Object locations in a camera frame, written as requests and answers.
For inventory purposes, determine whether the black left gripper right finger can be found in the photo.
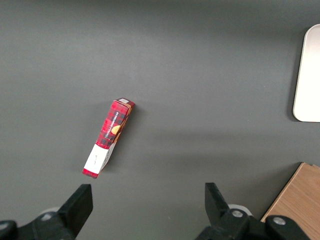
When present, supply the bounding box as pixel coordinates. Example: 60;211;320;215
194;182;313;240

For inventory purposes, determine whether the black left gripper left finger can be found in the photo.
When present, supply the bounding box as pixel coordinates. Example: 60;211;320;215
0;184;94;240

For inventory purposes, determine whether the wooden drawer cabinet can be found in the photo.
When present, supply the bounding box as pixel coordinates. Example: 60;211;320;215
260;162;320;240

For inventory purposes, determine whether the red plaid shortbread box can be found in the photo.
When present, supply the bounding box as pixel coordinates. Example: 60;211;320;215
81;97;136;180

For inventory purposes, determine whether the beige plastic tray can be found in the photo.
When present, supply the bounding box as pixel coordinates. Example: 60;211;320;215
292;23;320;123

